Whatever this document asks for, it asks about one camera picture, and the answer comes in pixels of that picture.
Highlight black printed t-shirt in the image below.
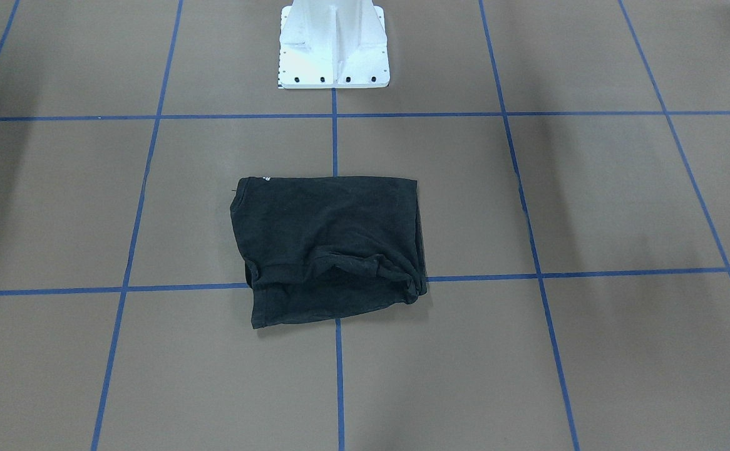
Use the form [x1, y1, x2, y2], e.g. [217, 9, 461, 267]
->
[230, 176, 428, 329]

